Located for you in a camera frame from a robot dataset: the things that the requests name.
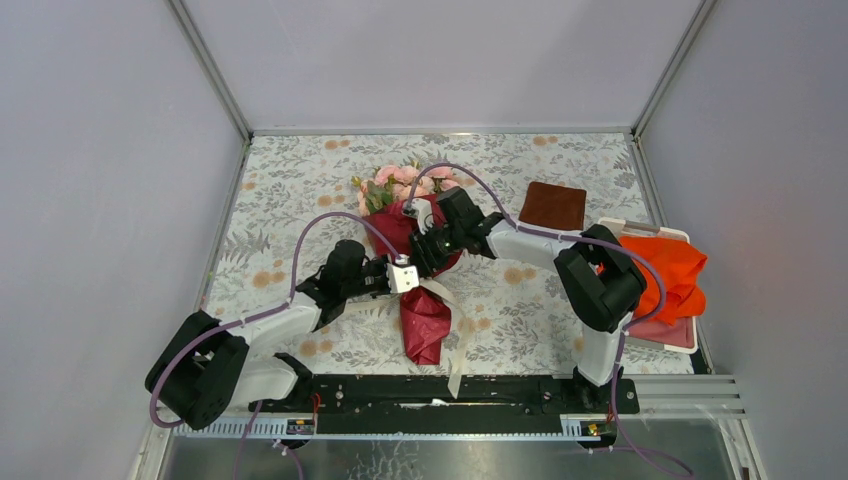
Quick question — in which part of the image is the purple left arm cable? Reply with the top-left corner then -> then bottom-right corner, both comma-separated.
148,211 -> 409,480

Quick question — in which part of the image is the brown folded cloth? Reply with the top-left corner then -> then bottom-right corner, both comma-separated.
518,181 -> 587,231

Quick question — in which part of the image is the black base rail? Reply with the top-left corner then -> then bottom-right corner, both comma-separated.
250,374 -> 640,435

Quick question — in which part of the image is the orange cloth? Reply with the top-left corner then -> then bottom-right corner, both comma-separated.
618,236 -> 708,326

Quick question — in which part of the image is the floral patterned table mat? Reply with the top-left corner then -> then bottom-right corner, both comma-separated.
204,133 -> 650,375

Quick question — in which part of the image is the peach rose stem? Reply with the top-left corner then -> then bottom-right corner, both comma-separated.
351,165 -> 404,216

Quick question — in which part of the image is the pink cloth in basket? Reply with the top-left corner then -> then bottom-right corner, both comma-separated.
629,317 -> 698,354

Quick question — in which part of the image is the aluminium frame post left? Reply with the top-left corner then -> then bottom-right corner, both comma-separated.
165,0 -> 253,142

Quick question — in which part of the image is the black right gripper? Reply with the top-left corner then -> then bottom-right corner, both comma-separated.
407,222 -> 464,279

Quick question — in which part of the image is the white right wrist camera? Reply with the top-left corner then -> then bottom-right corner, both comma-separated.
411,197 -> 436,234

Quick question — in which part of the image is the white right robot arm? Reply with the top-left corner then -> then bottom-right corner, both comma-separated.
402,187 -> 647,412

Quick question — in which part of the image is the cream printed ribbon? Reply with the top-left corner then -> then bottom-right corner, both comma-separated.
345,279 -> 474,399

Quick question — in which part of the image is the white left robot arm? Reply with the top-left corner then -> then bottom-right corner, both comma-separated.
144,240 -> 392,430

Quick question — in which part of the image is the white plastic basket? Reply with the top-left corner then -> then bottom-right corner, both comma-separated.
597,217 -> 699,355

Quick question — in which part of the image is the dark maroon wrapping paper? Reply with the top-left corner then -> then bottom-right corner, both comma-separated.
364,200 -> 452,366

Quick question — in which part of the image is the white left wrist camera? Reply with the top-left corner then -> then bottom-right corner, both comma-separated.
387,264 -> 420,294

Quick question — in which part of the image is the aluminium frame post right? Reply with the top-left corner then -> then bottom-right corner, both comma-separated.
631,0 -> 718,142

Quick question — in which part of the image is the aluminium frame post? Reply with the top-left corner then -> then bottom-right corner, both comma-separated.
631,0 -> 718,142
165,0 -> 253,142

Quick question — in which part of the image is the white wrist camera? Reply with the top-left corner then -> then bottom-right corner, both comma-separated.
387,264 -> 420,294
411,197 -> 436,234

